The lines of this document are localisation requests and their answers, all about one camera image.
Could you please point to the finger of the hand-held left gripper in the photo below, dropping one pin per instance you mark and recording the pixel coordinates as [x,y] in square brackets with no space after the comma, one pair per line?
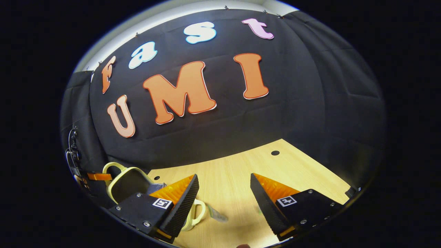
[100,176]

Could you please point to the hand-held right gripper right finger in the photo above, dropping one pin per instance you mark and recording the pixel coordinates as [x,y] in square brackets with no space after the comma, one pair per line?
[263,203]

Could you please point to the pale yellow suitcase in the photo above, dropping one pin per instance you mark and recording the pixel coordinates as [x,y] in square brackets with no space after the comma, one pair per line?
[129,184]

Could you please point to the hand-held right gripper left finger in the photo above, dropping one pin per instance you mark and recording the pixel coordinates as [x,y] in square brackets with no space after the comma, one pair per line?
[186,206]

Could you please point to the silver tube with green cap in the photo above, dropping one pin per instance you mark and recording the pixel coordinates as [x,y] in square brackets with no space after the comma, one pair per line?
[218,216]

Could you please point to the black table edge bracket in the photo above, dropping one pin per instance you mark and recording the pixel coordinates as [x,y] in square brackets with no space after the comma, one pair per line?
[353,192]

